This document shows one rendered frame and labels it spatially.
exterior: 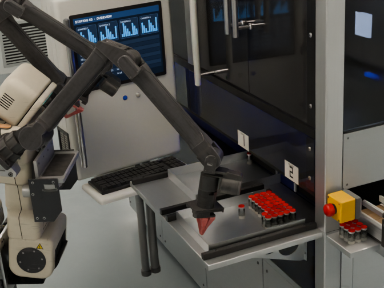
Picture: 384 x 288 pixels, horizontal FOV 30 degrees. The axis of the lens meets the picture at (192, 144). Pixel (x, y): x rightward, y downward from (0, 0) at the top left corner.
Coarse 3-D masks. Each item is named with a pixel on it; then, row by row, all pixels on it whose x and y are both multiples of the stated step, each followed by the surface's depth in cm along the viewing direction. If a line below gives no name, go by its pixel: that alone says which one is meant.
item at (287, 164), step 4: (288, 164) 238; (292, 164) 236; (288, 168) 238; (296, 168) 233; (288, 172) 239; (296, 172) 234; (288, 176) 240; (292, 176) 237; (296, 176) 234; (292, 180) 238; (296, 180) 235
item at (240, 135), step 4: (240, 132) 267; (240, 136) 268; (244, 136) 264; (248, 136) 261; (240, 140) 268; (248, 140) 262; (240, 144) 269; (248, 144) 263; (244, 148) 267; (248, 148) 263
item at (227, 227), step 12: (252, 192) 249; (228, 204) 246; (240, 204) 248; (180, 216) 236; (192, 216) 242; (216, 216) 241; (228, 216) 240; (252, 216) 239; (192, 228) 227; (216, 228) 233; (228, 228) 233; (240, 228) 232; (252, 228) 232; (264, 228) 231; (276, 228) 225; (204, 240) 219; (216, 240) 226; (228, 240) 219; (240, 240) 221
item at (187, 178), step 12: (228, 156) 281; (240, 156) 283; (180, 168) 274; (192, 168) 276; (228, 168) 277; (240, 168) 277; (252, 168) 276; (180, 180) 262; (192, 180) 269; (252, 180) 258; (264, 180) 260; (276, 180) 262; (192, 192) 252
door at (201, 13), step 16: (208, 0) 272; (240, 0) 248; (208, 16) 275; (240, 16) 250; (208, 32) 278; (224, 32) 265; (240, 32) 253; (208, 48) 281; (224, 48) 267; (240, 48) 255; (208, 64) 284; (224, 64) 270; (240, 64) 258; (240, 80) 260
